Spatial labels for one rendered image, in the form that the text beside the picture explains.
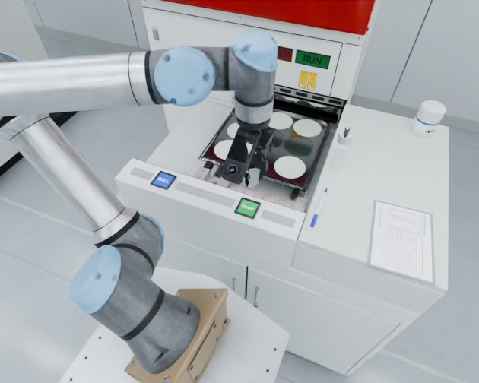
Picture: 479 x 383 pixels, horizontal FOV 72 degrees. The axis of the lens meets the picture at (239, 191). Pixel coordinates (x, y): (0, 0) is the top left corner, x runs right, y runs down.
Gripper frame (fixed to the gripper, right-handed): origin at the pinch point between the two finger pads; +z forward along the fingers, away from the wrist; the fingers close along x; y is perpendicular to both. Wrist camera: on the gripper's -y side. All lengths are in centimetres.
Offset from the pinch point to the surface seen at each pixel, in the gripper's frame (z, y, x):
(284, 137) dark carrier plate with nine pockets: 15.7, 39.0, 2.0
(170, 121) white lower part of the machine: 41, 57, 65
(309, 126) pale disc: 16, 49, -4
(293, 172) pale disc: 15.8, 24.4, -6.1
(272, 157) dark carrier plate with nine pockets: 15.8, 27.9, 2.5
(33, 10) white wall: 80, 199, 327
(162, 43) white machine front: 1, 57, 61
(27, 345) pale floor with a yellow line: 106, -49, 90
